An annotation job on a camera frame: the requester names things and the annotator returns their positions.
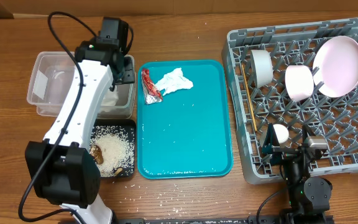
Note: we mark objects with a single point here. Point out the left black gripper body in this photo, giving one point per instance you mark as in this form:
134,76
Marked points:
129,74

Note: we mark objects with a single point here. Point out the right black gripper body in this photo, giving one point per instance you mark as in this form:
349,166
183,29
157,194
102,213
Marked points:
289,150

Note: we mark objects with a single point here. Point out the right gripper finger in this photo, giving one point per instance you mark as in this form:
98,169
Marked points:
269,137
306,131

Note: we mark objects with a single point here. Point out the white cup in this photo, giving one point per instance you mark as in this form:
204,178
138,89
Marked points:
282,134

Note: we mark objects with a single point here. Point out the red foil wrapper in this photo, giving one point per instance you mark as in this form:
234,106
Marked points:
151,92

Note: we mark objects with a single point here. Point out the white napkin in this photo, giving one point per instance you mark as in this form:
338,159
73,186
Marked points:
174,81

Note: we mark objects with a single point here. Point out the small pink bowl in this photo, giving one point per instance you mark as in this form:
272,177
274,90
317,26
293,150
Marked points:
299,82

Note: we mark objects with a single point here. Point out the wooden chopstick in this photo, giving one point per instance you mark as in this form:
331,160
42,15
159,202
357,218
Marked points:
248,97

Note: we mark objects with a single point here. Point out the large white plate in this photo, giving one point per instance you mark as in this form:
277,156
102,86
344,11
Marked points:
337,64

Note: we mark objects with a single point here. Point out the grey bowl with rice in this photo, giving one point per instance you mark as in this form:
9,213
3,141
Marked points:
261,64

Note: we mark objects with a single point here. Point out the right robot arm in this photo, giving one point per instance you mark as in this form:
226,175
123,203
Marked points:
308,196

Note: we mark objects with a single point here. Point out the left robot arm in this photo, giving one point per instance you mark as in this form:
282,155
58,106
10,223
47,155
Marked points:
61,168

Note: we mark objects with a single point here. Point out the grey dishwasher rack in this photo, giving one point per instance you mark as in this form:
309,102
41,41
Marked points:
336,119

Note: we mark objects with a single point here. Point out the black plastic tray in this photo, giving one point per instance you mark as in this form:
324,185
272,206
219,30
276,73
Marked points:
126,130

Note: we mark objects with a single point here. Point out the clear plastic bin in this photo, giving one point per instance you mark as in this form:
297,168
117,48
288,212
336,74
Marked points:
51,80

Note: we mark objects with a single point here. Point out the teal serving tray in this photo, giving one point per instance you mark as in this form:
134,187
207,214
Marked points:
187,135

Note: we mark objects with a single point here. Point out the small brown food piece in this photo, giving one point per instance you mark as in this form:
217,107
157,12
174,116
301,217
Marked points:
118,171

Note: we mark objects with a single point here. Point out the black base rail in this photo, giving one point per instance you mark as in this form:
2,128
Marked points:
251,219

